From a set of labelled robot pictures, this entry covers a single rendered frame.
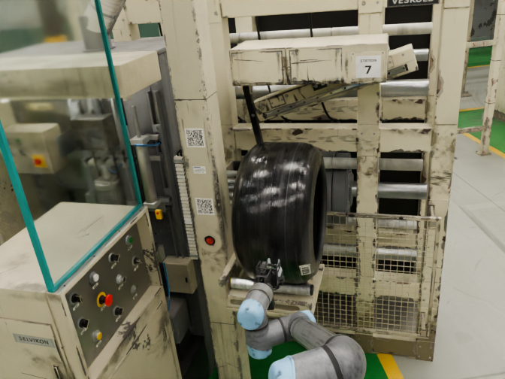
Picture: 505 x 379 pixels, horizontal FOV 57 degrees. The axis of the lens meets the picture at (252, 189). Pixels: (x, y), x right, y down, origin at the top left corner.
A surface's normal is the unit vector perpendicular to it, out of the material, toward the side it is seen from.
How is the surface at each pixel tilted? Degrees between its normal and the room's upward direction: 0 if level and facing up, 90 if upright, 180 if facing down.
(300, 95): 90
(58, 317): 90
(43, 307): 90
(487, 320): 0
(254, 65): 90
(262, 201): 55
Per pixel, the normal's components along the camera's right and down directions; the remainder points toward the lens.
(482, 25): 0.12, 0.41
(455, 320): -0.08, -0.90
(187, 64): -0.26, 0.43
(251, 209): -0.28, -0.07
